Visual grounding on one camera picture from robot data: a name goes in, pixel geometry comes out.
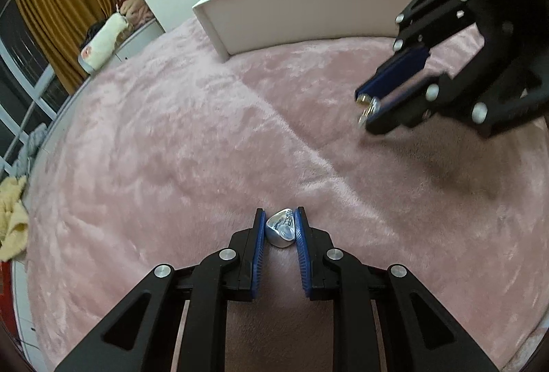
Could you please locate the small silver earring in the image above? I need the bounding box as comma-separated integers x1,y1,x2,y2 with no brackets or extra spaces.
355,94,381,128

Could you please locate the white rectangular tray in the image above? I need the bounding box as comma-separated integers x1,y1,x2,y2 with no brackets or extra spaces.
192,0,412,60

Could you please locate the red cloth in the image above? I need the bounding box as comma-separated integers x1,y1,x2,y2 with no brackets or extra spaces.
0,261,18,337

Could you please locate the pink fluffy bed blanket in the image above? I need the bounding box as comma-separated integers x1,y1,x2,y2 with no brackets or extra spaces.
27,20,548,371

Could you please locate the silver shell ornament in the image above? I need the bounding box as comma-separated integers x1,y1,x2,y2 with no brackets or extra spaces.
265,208,296,248

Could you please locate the white rolled plush pillow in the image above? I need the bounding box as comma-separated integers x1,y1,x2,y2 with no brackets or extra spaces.
78,12,133,74

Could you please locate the grey clothes pile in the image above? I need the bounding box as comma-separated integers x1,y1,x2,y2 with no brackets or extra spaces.
11,123,48,178

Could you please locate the bay window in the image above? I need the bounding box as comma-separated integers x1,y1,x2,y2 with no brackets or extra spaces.
0,0,70,178

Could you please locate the yellow blanket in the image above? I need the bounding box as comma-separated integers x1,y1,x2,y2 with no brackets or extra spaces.
0,176,29,262

